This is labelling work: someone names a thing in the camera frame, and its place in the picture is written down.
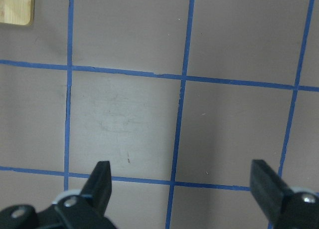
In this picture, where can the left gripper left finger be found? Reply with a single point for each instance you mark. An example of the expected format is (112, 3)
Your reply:
(86, 209)

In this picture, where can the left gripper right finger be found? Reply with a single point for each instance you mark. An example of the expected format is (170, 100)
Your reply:
(285, 207)

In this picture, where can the wooden cup stand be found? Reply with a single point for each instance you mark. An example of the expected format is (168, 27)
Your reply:
(17, 12)

